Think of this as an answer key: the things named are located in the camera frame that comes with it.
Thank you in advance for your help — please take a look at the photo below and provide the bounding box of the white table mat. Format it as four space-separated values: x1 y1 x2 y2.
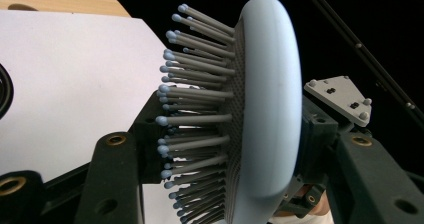
0 9 188 224

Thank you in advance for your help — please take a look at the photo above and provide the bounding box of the light blue hairbrush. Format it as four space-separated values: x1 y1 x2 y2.
155 0 304 224

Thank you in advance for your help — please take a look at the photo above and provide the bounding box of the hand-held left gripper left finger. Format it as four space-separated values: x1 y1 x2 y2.
73 90 175 224

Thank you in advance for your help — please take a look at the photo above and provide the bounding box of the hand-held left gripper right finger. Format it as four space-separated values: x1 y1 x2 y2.
301 96 424 224

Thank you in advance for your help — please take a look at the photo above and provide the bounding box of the black mesh pen cup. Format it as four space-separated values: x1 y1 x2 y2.
0 63 15 120

